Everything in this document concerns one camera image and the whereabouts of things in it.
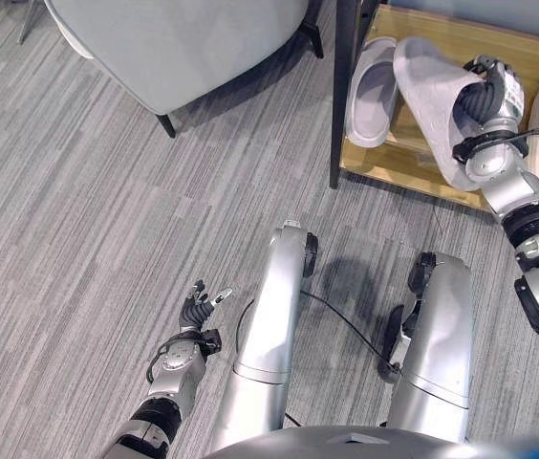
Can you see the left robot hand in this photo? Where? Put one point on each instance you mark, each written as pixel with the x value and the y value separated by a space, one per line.
pixel 195 310

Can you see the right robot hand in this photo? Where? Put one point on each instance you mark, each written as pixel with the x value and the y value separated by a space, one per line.
pixel 489 98

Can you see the grey slipper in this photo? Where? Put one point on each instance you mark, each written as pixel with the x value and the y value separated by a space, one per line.
pixel 429 107
pixel 370 98

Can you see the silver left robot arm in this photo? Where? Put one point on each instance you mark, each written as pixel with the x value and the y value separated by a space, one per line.
pixel 166 382

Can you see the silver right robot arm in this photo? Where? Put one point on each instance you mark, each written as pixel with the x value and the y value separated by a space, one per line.
pixel 520 205

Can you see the silver robot torso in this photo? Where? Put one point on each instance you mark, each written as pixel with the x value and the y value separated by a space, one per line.
pixel 346 443

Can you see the silver right robot leg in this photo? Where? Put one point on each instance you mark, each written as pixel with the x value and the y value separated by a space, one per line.
pixel 434 344

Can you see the grey upholstered chair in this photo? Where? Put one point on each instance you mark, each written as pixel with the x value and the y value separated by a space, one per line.
pixel 174 48

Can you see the metal chair leg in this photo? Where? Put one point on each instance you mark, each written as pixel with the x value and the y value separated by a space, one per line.
pixel 29 21

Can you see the wooden shoe rack black frame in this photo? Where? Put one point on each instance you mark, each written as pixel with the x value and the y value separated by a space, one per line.
pixel 422 158

